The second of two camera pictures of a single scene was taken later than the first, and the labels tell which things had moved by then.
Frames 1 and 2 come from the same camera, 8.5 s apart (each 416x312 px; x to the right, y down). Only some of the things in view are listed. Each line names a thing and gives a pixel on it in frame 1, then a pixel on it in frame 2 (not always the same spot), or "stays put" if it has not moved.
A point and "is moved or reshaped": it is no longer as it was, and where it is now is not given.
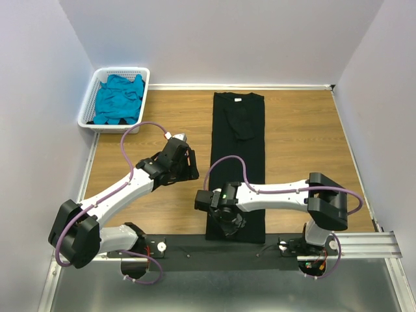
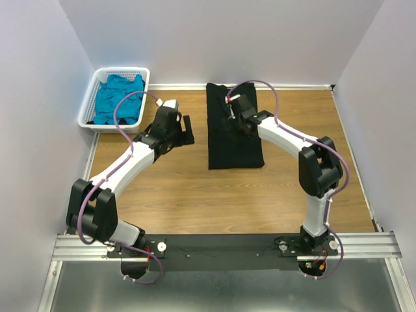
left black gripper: (192, 171) → (186, 137)
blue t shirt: (119, 97) stays put
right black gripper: (229, 229) → (231, 121)
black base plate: (193, 253) stays put
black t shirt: (238, 129) is moved or reshaped
